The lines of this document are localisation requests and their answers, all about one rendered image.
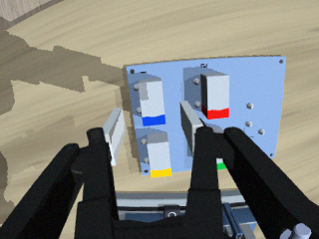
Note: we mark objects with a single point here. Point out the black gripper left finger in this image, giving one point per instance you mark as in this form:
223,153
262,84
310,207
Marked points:
44,209

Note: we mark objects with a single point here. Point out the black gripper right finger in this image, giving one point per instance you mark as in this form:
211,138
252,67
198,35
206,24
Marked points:
279,207

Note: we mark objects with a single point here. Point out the grey block with yellow end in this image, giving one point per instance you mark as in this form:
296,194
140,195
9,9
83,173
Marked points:
158,151

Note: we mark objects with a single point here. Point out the grey block with green end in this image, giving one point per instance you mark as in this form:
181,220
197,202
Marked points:
220,164

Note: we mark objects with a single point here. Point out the light grey block with red end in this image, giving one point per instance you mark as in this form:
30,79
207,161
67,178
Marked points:
215,95

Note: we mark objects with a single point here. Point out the grey block with blue end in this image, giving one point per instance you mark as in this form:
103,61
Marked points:
151,99

